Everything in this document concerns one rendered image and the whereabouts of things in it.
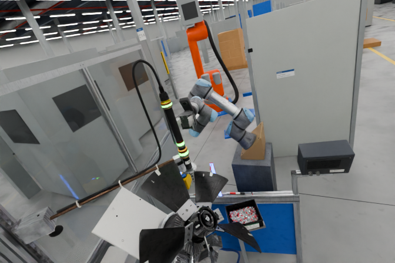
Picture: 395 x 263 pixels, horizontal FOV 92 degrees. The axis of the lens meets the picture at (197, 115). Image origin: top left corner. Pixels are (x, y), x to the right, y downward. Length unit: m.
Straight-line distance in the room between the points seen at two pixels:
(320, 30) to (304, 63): 0.37
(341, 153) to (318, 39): 1.58
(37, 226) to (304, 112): 2.74
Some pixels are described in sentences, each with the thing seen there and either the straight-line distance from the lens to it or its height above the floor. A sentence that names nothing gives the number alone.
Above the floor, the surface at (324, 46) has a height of 1.50.
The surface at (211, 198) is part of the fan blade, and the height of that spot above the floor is 1.19.
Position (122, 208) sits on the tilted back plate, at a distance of 1.19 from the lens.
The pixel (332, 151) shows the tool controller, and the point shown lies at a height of 1.24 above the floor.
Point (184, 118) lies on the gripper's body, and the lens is 0.99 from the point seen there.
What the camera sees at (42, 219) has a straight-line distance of 0.98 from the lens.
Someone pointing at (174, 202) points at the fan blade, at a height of 1.30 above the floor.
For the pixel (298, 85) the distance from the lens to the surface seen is 2.71.
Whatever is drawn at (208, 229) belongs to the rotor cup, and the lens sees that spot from 1.03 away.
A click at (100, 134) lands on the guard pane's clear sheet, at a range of 1.52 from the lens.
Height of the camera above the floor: 2.05
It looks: 24 degrees down
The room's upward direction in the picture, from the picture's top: 16 degrees counter-clockwise
